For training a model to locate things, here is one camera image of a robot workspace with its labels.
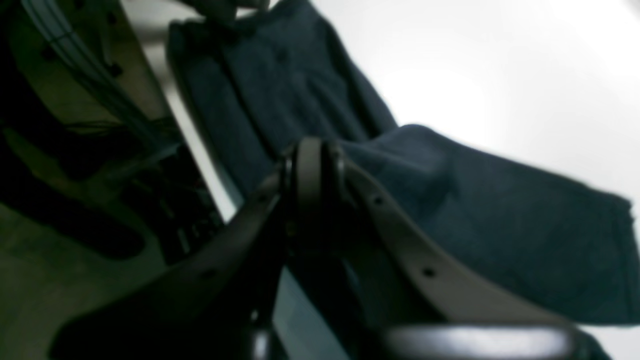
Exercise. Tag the black long-sleeve T-shirt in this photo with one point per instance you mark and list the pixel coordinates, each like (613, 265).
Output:
(261, 83)

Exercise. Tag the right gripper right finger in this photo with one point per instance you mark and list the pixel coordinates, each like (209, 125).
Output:
(415, 301)

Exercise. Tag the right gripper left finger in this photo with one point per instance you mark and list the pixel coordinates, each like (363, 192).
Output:
(219, 304)

